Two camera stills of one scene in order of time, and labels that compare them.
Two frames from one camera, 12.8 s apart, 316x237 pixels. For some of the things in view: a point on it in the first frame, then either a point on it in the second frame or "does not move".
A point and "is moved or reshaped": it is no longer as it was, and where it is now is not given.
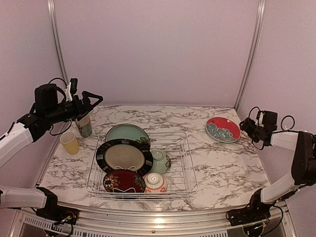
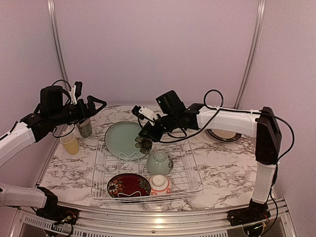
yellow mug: [68, 139] does not move
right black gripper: [246, 126] → [150, 132]
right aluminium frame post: [260, 16] does not move
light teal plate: [129, 132] does not move
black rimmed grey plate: [124, 154] → [223, 136]
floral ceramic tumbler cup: [85, 126] does not move
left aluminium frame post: [55, 31] does not move
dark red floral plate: [124, 180] is moved or reshaped
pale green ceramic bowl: [161, 163] does not move
